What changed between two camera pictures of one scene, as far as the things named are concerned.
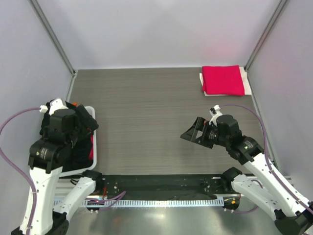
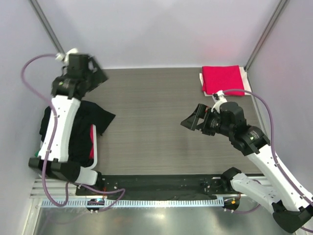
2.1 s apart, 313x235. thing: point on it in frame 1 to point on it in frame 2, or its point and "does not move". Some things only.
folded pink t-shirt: [222, 80] does not move
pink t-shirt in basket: [91, 154] does not move
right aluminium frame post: [280, 7] does not move
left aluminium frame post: [52, 35] does not move
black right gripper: [190, 135] to [190, 123]
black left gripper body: [88, 124] to [88, 76]
